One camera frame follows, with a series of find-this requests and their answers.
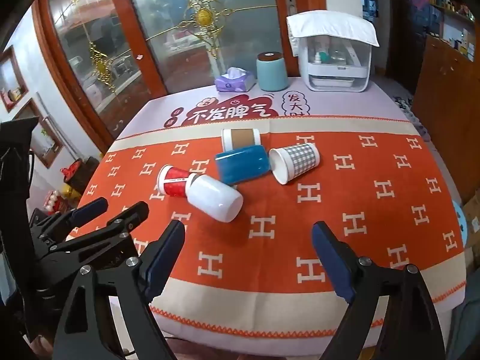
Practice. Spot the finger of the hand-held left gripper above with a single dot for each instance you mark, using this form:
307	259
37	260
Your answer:
90	207
131	217

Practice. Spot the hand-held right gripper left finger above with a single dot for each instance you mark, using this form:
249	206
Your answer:
163	262

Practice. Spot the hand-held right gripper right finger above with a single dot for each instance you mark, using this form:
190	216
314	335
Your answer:
333	262

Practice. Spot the red paper cup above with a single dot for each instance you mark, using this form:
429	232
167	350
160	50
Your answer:
174	182

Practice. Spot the checked paper cup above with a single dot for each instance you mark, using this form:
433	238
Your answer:
300	157

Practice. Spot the blue cup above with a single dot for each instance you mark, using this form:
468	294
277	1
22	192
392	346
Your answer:
243	165

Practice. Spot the white cup with brown band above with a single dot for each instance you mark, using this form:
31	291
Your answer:
240	138

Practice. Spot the orange patterned blanket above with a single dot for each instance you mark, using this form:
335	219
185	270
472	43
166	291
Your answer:
375	213

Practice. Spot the small gold door ornament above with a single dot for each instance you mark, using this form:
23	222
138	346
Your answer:
99	63

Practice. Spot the wooden framed glass door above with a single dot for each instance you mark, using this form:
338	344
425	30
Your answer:
71	37
247	37

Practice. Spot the cardboard box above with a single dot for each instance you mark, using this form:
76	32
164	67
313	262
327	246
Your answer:
471	213

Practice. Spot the orange patterned tablecloth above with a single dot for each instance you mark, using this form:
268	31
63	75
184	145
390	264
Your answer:
337	101

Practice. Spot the purple tissue pack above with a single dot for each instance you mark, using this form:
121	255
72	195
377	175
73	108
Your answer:
232	84

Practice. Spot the white countertop appliance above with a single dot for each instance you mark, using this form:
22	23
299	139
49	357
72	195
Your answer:
333	78

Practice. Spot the brown wooden cabinet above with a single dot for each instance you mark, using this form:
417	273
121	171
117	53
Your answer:
450	120

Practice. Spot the teal canister with brown lid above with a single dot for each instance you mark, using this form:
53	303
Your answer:
272	73

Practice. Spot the large gold door ornament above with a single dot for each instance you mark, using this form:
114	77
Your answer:
204	17

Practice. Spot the white folded towel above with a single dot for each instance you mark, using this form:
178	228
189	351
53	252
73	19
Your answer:
330	26

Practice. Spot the wooden picture frame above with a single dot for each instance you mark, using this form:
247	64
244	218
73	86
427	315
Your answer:
9	78
43	138

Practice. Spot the wall shelf with bottles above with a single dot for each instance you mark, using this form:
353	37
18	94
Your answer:
455	7

